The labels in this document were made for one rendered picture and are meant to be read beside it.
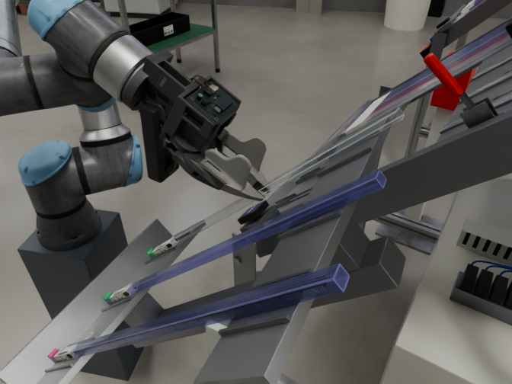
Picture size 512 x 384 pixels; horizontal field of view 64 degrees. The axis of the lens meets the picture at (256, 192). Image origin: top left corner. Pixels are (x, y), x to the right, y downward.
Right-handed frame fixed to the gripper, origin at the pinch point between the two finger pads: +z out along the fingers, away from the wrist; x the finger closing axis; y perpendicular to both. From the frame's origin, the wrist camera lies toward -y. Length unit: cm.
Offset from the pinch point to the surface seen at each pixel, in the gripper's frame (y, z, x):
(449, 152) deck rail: 17.2, 14.3, 8.3
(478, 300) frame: -6.0, 44.5, 21.6
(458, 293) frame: -8.1, 41.7, 22.1
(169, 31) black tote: -135, -116, 211
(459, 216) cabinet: -11, 42, 49
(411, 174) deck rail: 11.6, 13.8, 8.7
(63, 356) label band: -23.6, -5.6, -22.7
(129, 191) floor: -138, -46, 84
